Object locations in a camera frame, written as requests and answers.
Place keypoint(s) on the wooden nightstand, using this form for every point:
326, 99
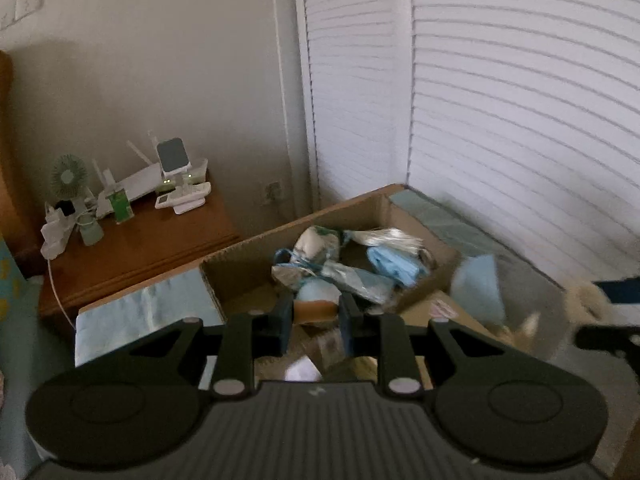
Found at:
150, 245

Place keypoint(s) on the white power strip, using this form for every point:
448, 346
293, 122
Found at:
57, 232

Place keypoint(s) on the wooden headboard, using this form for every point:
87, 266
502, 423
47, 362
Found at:
7, 160

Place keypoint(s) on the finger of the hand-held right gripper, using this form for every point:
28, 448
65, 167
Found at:
622, 290
605, 339

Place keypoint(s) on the teal bed sheet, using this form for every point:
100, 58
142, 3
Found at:
30, 350

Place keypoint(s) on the packaged blue face mask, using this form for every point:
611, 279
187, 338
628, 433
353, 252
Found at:
350, 281

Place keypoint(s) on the light blue towel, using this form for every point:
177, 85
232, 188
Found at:
145, 305

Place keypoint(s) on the white router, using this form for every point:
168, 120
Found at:
140, 180

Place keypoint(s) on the white shiny cloth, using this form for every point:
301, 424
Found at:
395, 236

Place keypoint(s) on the small green desk fan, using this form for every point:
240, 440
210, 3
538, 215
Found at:
67, 177

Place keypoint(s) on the light blue cloth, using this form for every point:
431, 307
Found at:
477, 280

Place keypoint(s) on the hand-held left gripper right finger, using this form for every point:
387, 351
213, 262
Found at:
347, 325

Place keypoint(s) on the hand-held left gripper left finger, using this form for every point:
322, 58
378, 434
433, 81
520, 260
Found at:
285, 321

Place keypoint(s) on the small green bottle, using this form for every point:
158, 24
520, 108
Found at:
121, 206

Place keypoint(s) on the white louvred shutter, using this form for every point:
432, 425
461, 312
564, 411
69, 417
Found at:
355, 85
525, 110

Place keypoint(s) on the white phone stand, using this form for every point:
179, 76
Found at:
172, 160

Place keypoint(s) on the blue and white plush toy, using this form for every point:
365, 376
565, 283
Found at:
312, 297

